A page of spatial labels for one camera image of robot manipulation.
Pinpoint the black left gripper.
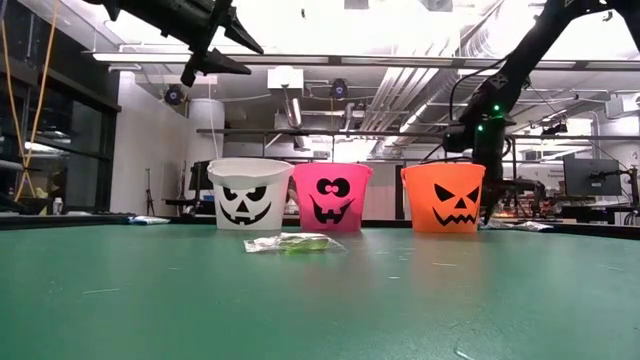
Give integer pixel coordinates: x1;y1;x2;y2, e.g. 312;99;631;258
144;0;265;87

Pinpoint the dark background screen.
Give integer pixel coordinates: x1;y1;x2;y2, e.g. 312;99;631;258
188;159;215;192

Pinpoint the overhead LED light bar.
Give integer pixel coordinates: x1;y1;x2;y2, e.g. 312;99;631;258
82;49;640;71

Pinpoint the clear green candy bag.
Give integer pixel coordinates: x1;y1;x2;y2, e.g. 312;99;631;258
243;231;347;254

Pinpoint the yellow cord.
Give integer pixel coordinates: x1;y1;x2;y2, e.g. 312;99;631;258
0;0;61;199

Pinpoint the round black ceiling camera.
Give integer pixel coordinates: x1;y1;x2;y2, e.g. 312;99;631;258
163;83;187;107
328;77;350;100

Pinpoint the black background shelf frame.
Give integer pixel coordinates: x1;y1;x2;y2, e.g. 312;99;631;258
195;128;640;221

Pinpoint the silver ventilation duct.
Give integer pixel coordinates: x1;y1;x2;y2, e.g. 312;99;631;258
359;0;506;156

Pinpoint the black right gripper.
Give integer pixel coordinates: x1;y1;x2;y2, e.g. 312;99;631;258
469;114;509;225

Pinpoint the black aluminium rig frame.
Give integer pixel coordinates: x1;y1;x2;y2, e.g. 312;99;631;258
0;213;640;241

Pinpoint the orange halloween face bucket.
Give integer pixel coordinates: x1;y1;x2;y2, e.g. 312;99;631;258
400;162;487;234

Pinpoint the white round pillar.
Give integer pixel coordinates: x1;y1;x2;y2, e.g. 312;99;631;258
188;97;226;162

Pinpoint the black tripod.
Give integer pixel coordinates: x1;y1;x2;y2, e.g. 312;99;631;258
143;167;157;217

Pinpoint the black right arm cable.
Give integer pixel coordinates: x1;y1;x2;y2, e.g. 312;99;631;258
447;57;509;126

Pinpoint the black computer monitor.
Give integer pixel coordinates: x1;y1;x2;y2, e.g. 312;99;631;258
563;158;624;198

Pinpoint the pink halloween face bucket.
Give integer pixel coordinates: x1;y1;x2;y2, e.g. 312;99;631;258
291;162;374;233

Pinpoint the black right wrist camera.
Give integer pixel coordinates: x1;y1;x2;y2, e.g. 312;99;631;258
441;123;475;154

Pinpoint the white halloween face bucket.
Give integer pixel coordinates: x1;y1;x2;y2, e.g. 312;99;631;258
206;157;296;232

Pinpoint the hanging tube lamp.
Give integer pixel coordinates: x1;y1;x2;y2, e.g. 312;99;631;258
284;97;304;130

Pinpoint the white ceiling box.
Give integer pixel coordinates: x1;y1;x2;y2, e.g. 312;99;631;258
266;65;305;91

